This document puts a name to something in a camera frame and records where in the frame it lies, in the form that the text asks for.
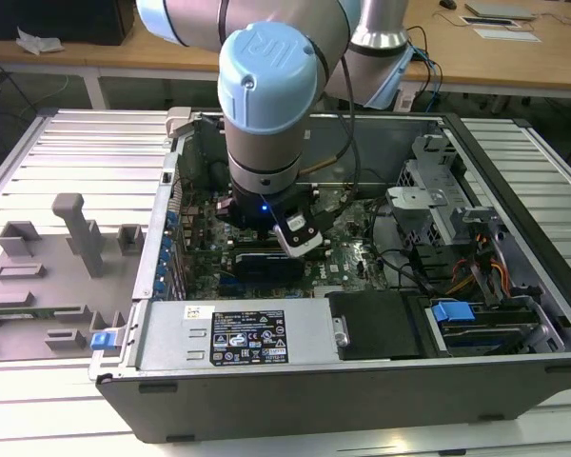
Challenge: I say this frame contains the black camera cable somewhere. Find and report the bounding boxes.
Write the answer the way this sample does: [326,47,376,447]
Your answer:
[313,54,364,229]

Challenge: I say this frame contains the green motherboard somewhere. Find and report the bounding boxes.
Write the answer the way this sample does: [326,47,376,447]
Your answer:
[178,183,391,301]

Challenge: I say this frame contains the grey case release latch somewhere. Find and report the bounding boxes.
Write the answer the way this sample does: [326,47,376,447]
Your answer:
[165,107,205,139]

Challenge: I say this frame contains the crumpled white paper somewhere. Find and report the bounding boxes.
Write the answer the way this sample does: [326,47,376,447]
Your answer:
[14,26,66,56]

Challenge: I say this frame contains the black monitor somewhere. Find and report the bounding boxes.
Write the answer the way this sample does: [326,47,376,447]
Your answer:
[0,0,137,47]

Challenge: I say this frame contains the blue cable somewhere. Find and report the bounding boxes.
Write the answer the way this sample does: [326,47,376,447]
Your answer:
[416,47,444,111]

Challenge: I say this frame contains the metal drive cage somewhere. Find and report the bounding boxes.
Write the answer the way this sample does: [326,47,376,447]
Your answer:
[384,132,501,248]

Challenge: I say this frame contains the grey parts rack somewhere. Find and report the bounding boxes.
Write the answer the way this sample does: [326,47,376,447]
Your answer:
[0,192,147,363]

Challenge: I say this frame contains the pale blue teach pendant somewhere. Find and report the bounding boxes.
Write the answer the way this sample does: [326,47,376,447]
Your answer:
[364,45,418,109]

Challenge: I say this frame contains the hard disk with blue carrier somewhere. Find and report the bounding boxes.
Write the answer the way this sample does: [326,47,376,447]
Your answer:
[427,300,541,357]

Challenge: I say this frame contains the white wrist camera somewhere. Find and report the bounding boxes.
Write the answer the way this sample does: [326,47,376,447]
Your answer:
[272,209,325,259]

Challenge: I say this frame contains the installed black RAM modules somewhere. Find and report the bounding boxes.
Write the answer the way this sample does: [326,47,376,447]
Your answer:
[231,239,327,262]

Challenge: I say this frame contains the grey laptop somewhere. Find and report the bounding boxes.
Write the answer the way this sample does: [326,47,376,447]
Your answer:
[463,1,539,21]

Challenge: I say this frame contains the green RAM stick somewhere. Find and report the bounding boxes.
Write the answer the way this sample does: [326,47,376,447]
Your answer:
[0,308,58,319]

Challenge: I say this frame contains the wooden desk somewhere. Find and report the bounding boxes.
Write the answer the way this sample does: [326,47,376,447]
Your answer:
[0,0,571,113]

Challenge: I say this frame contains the paper with dark rectangle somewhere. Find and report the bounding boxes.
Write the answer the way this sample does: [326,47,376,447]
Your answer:
[459,14,522,29]

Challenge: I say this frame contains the grey power supply unit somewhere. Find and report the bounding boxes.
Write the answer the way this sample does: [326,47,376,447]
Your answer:
[135,299,339,372]

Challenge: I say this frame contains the black graphics card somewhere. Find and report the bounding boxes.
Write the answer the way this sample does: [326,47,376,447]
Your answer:
[232,251,308,285]

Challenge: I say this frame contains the black open PC case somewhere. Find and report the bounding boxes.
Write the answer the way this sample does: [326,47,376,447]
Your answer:
[89,107,571,444]

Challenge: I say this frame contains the coloured power wires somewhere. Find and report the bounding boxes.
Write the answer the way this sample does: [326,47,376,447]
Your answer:
[446,228,510,296]

